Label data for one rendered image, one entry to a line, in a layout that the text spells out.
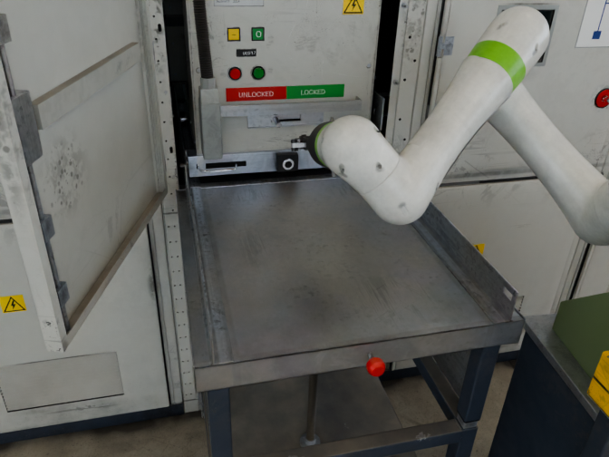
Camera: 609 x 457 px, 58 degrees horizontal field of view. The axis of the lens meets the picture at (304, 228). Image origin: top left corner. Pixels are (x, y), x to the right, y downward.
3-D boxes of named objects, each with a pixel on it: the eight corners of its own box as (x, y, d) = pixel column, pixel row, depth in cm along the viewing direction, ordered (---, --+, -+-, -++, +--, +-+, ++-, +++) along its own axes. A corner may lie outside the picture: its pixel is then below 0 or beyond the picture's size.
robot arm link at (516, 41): (539, 53, 120) (493, 20, 121) (573, 17, 108) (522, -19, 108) (496, 111, 115) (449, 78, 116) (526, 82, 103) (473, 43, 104)
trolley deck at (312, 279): (518, 342, 107) (526, 318, 104) (195, 393, 94) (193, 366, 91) (390, 190, 164) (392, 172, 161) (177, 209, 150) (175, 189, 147)
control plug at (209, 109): (223, 159, 139) (219, 91, 131) (203, 160, 138) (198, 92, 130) (219, 148, 146) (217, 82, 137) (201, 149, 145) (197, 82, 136)
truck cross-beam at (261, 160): (375, 164, 162) (378, 144, 159) (188, 177, 150) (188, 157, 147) (370, 157, 166) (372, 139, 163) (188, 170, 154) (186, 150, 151)
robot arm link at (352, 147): (362, 100, 91) (317, 149, 91) (410, 152, 95) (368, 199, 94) (337, 103, 105) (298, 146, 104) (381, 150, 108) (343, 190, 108)
